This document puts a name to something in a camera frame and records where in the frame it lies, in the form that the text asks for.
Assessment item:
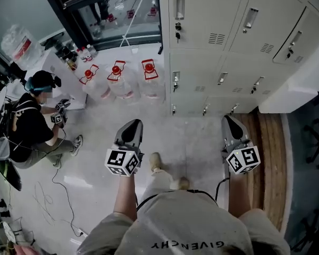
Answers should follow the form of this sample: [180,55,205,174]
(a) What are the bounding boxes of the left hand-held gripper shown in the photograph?
[104,119,145,178]

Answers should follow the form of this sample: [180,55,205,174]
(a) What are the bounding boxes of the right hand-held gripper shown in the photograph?
[220,115,262,175]

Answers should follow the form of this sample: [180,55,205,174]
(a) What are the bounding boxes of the grey metal locker cabinet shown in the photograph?
[158,0,319,118]

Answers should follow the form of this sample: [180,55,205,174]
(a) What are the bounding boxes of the grey metal locker door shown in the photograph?
[170,52,227,97]
[169,0,252,50]

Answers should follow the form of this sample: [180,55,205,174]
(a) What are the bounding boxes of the person's right forearm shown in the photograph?
[226,173,253,219]

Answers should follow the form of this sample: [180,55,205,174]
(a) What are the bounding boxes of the person's left forearm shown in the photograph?
[112,174,138,222]

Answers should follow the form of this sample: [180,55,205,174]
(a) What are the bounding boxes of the person's left beige shoe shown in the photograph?
[148,152,163,173]

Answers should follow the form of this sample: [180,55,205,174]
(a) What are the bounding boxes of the person's beige shoe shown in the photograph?
[148,152,163,173]
[175,176,191,191]

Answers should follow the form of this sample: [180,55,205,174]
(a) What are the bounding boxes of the wooden slat platform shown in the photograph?
[232,112,288,232]

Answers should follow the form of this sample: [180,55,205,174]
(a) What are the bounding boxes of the person's light trousers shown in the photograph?
[141,168,190,205]

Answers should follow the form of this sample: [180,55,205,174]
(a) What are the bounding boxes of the clear water jug red cap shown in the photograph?
[136,58,167,102]
[106,59,140,101]
[78,63,113,102]

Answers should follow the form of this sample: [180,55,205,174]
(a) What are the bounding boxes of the person's right beige shoe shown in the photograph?
[175,176,191,191]

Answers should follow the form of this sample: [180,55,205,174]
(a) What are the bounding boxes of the white box appliance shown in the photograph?
[258,36,319,114]

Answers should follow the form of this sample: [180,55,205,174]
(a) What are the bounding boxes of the white water dispenser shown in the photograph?
[23,48,89,112]

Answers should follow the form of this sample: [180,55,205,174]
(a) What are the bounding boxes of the small amber bottle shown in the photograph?
[66,58,78,72]

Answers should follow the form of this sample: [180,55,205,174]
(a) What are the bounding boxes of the person's beige t-shirt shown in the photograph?
[77,189,292,255]

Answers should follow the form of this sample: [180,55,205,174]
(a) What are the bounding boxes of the black flask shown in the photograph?
[58,46,75,61]

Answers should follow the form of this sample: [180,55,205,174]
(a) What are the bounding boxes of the black and green bag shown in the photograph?
[0,159,22,192]

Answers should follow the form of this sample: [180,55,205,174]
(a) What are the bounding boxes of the black framed window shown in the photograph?
[39,0,164,52]

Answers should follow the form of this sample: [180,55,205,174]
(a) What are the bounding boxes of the large clear dispenser water bottle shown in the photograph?
[0,23,44,70]

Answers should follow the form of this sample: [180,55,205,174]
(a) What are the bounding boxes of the large frosted glass panel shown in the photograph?
[0,0,66,64]

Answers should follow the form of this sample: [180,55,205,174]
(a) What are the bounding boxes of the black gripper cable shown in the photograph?
[135,177,231,213]

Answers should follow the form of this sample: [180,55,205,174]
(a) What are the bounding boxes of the black floor cable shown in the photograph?
[51,131,85,237]

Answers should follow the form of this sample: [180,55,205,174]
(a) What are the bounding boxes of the white window cord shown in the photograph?
[119,0,153,48]

